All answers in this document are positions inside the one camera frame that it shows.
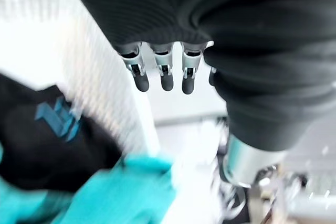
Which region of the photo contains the teal cloth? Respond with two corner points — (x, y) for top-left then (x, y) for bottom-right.
(0, 142), (177, 224)

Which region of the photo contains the white ribbed blanket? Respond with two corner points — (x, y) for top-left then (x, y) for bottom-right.
(0, 0), (161, 157)

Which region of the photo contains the silver robot leg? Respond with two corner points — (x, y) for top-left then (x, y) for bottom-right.
(216, 166), (292, 224)

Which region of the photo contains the black garment with blue print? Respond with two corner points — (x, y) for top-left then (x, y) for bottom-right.
(0, 73), (125, 194)

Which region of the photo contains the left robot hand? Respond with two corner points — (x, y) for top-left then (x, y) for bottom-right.
(61, 0), (336, 188)

